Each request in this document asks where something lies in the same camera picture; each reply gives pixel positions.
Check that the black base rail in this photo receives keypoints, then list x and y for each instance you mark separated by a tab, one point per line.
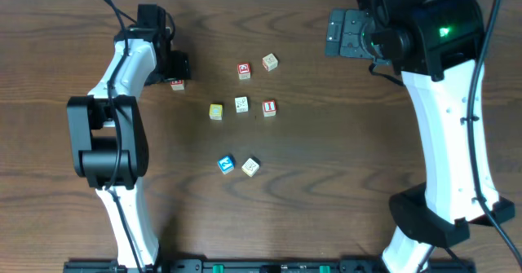
198	266

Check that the blue number 2 block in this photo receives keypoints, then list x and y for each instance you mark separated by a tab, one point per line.
226	164

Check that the red letter I block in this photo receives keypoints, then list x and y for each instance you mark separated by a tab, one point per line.
269	108

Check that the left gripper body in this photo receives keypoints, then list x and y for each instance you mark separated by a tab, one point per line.
179	66

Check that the yellow wooden block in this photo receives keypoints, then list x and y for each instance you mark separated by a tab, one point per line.
216	111

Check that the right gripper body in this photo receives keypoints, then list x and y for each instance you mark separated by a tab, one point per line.
347	33

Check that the red number 3 block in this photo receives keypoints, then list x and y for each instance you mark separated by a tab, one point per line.
244	71

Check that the white block near blue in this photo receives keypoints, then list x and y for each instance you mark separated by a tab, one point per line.
250	167

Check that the white block with red side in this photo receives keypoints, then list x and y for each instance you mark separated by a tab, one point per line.
270	62

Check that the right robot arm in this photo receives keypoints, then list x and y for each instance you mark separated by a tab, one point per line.
437	50

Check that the red letter A block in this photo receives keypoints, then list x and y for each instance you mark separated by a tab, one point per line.
178	85

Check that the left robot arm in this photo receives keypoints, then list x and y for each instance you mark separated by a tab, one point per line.
108	141

